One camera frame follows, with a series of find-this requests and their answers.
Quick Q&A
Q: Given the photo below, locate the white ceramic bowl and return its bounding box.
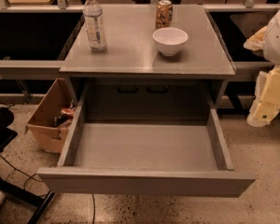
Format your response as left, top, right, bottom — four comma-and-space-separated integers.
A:
152, 27, 189, 56

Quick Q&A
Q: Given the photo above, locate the grey metal cabinet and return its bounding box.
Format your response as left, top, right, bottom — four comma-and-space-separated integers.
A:
61, 5, 234, 123

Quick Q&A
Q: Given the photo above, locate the orange patterned can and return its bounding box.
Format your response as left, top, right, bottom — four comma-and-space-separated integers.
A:
155, 0, 173, 29

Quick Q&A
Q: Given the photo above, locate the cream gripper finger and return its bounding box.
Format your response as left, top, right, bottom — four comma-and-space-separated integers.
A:
246, 71, 279, 127
244, 26, 267, 51

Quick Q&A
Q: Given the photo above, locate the brown cardboard box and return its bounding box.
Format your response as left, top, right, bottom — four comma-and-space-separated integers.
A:
26, 78, 76, 153

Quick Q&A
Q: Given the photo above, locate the open grey top drawer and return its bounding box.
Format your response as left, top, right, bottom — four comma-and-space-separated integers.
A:
38, 82, 256, 197

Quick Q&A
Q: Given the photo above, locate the red snack packet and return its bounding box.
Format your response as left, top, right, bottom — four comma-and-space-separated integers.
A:
54, 108, 75, 128

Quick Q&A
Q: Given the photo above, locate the black floor cable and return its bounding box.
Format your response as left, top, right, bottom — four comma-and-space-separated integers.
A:
0, 91, 50, 198

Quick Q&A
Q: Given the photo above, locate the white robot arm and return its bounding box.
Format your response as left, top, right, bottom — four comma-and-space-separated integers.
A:
244, 9, 280, 127

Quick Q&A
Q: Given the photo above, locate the black chair base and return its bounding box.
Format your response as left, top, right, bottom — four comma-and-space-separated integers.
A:
0, 105, 59, 224

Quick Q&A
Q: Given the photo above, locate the clear plastic water bottle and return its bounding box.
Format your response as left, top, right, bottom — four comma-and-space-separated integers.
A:
83, 0, 107, 52

